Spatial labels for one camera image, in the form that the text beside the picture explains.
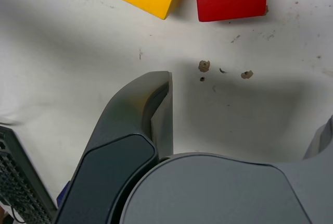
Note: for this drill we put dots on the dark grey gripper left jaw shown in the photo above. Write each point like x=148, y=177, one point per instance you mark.
x=112, y=161

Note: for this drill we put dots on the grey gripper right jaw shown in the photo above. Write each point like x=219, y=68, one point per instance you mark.
x=221, y=195

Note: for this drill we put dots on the small blue object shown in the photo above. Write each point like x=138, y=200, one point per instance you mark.
x=62, y=194

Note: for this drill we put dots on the black keyboard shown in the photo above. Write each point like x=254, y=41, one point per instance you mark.
x=18, y=177

